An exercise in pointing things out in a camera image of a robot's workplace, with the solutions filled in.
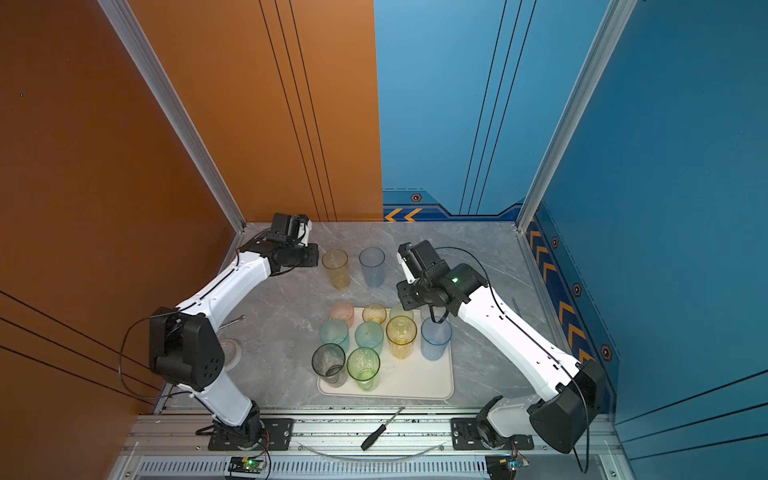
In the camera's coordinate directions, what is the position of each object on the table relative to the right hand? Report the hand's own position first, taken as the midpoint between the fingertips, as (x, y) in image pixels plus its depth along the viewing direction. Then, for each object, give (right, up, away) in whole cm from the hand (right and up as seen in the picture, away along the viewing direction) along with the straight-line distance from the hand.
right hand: (403, 292), depth 75 cm
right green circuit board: (+23, -41, -5) cm, 48 cm away
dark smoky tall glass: (-20, -20, +5) cm, 28 cm away
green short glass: (-2, -7, +12) cm, 14 cm away
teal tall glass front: (-20, -13, +11) cm, 26 cm away
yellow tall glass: (0, -11, +4) cm, 12 cm away
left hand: (-26, +10, +15) cm, 32 cm away
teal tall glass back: (-10, -14, +11) cm, 20 cm away
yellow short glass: (-8, -8, +14) cm, 18 cm away
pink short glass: (-18, -8, +16) cm, 26 cm away
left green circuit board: (-38, -41, -4) cm, 56 cm away
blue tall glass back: (+9, -14, +9) cm, 19 cm away
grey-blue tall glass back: (-9, +7, +21) cm, 24 cm away
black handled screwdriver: (-8, -36, -3) cm, 37 cm away
